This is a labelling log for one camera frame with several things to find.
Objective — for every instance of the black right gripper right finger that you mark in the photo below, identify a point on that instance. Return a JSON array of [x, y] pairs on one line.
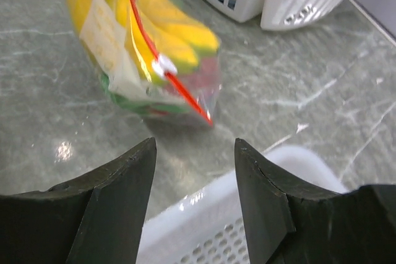
[[289, 220]]

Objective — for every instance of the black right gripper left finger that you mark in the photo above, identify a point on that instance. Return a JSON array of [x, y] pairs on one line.
[[94, 218]]

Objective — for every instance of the clear zip top bag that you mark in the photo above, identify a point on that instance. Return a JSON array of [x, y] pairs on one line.
[[200, 89]]

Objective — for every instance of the fake sandwich with lettuce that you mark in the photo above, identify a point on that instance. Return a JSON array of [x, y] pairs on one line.
[[124, 64]]

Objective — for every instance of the yellow fake banana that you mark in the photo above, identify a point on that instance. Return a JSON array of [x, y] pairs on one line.
[[174, 33]]

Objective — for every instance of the white perforated tray basket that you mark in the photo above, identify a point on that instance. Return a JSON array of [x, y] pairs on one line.
[[207, 226]]

